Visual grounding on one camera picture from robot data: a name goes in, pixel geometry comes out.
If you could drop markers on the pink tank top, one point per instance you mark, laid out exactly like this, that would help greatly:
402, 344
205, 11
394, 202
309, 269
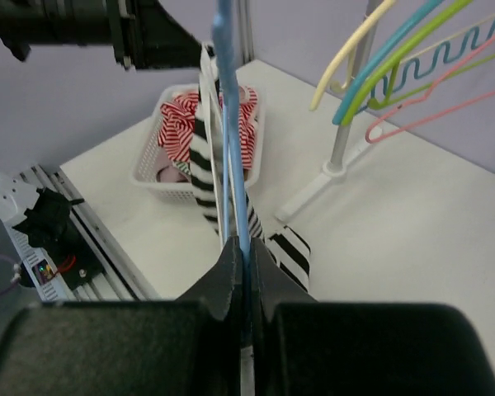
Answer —
167, 172

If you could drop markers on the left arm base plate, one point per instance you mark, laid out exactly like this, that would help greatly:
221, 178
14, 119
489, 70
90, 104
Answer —
77, 262

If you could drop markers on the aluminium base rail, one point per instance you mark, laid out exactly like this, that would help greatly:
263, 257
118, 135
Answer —
106, 274

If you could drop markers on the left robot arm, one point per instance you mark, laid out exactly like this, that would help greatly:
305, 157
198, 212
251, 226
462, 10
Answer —
39, 213

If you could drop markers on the green striped tank top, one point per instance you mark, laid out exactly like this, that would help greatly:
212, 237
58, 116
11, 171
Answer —
182, 166

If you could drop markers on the black white striped tank top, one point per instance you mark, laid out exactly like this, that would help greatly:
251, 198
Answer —
289, 251

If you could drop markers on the metal clothes rack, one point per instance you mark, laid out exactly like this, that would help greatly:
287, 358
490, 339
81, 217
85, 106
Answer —
334, 170

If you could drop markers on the red striped tank top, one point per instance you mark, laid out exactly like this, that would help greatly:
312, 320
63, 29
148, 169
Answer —
178, 124

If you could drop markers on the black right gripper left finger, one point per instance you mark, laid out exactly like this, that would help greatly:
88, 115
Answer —
186, 346

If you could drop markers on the white slotted cable duct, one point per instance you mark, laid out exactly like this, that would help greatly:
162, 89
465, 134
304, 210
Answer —
41, 270

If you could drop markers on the cream hanger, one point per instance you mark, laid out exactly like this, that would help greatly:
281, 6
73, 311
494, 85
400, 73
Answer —
374, 13

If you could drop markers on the light blue thin hanger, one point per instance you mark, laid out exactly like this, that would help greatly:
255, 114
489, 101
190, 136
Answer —
234, 194

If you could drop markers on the white plastic basket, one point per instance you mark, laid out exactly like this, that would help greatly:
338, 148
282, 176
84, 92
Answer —
144, 170

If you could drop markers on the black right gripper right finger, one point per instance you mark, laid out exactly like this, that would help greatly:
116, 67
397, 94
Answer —
306, 347

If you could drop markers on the green hanger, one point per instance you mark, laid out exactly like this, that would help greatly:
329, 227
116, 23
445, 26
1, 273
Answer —
396, 70

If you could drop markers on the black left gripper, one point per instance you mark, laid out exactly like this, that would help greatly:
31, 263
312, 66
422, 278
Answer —
146, 37

